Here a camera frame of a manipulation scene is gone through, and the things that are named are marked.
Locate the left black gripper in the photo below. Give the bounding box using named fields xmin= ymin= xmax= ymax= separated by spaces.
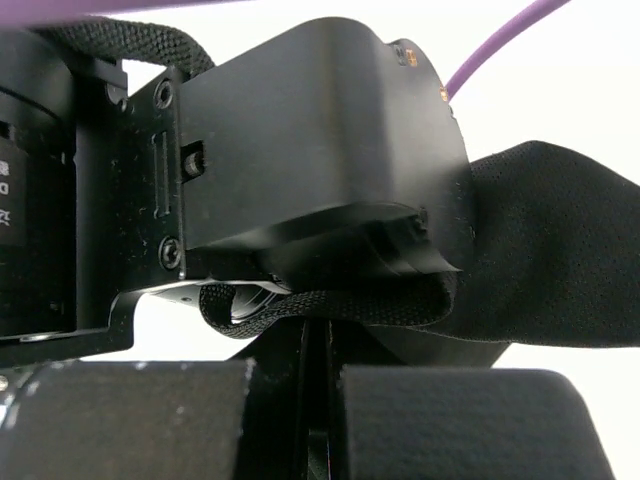
xmin=1 ymin=18 xmax=475 ymax=360

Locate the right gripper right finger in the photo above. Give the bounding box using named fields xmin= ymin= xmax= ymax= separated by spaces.
xmin=326 ymin=321 xmax=400 ymax=479

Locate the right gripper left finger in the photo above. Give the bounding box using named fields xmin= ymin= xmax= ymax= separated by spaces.
xmin=234 ymin=320 xmax=308 ymax=479

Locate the black t shirt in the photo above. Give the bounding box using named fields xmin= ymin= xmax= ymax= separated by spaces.
xmin=199 ymin=141 xmax=639 ymax=365

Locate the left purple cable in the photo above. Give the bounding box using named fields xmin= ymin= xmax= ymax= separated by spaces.
xmin=0 ymin=0 xmax=573 ymax=96

